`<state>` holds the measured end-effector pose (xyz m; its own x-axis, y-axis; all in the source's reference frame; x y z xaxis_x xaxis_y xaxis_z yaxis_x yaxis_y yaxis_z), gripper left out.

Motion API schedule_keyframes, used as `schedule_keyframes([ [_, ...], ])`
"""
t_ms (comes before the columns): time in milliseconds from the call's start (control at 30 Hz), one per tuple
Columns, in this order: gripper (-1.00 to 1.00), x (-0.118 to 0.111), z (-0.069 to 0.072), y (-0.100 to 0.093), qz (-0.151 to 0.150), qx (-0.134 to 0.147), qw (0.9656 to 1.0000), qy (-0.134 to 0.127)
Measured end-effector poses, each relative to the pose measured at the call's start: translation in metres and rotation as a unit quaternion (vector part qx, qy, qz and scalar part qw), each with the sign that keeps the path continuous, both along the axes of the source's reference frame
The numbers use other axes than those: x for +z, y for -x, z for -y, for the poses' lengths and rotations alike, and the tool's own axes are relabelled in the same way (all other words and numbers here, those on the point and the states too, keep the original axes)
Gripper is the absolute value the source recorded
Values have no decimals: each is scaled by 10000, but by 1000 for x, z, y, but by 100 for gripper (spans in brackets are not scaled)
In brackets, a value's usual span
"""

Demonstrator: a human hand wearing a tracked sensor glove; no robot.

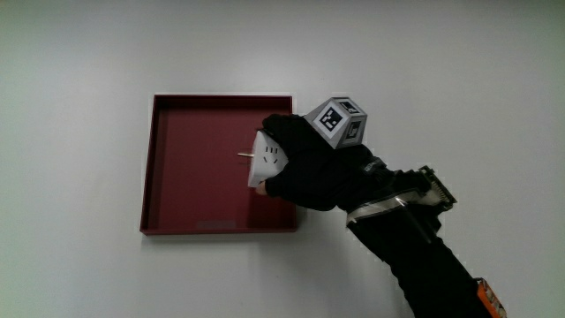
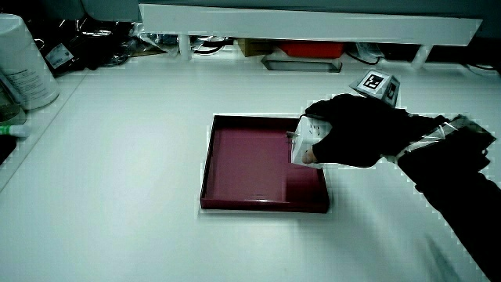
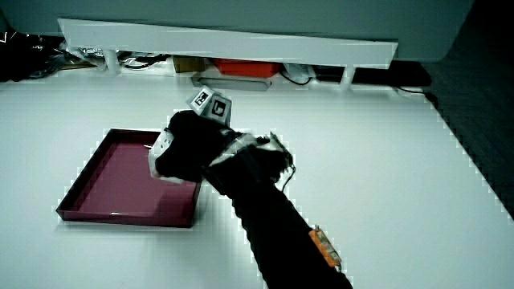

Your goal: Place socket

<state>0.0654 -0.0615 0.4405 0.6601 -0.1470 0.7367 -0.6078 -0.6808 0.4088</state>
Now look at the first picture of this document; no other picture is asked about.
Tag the person's right hand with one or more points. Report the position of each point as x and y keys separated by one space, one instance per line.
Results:
x=318 y=172

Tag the white cube socket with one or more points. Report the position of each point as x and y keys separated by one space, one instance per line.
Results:
x=265 y=165

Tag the person's right forearm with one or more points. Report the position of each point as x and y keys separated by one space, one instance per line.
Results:
x=424 y=265

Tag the dark red square tray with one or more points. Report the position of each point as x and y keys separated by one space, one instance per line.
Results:
x=198 y=176

